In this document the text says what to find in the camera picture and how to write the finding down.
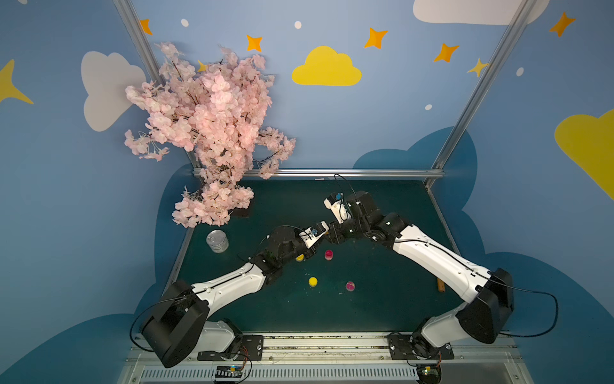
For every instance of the right aluminium frame post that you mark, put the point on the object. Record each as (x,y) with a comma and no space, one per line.
(508,41)

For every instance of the pink cherry blossom tree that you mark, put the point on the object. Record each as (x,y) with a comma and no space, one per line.
(218,116)

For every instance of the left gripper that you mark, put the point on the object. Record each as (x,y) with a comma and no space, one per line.
(311,245)

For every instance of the right electronics board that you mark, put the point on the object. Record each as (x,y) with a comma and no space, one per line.
(428,374)

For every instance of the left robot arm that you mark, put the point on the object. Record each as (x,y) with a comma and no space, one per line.
(176,322)

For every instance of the horizontal aluminium frame bar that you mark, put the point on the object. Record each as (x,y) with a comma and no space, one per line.
(358,174)

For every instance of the blue garden fork wooden handle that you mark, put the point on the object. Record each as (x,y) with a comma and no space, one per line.
(441,286)

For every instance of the silver metal can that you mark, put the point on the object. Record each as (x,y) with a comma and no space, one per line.
(217,241)

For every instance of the left electronics board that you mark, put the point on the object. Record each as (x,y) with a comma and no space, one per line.
(229,374)

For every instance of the electronics board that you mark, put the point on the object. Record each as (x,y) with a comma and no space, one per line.
(229,374)
(428,374)

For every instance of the aluminium frame post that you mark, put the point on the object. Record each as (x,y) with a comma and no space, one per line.
(508,41)
(130,19)

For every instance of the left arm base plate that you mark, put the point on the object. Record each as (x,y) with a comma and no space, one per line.
(247,346)

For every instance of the magenta jar lid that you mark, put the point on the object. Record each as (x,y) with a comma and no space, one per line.
(350,286)

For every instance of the left aluminium frame post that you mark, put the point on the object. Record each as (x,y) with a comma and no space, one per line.
(130,19)

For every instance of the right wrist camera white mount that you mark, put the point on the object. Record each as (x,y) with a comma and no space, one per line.
(336,204)

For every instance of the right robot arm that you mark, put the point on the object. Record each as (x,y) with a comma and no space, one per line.
(487,296)

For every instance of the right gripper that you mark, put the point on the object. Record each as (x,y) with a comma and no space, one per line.
(339,228)

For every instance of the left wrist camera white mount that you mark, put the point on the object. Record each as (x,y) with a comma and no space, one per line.
(321,226)

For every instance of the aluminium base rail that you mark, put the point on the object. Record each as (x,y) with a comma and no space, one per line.
(338,357)

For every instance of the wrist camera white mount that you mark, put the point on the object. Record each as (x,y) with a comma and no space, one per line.
(336,204)
(321,226)

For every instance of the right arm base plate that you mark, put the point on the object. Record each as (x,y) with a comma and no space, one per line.
(407,347)

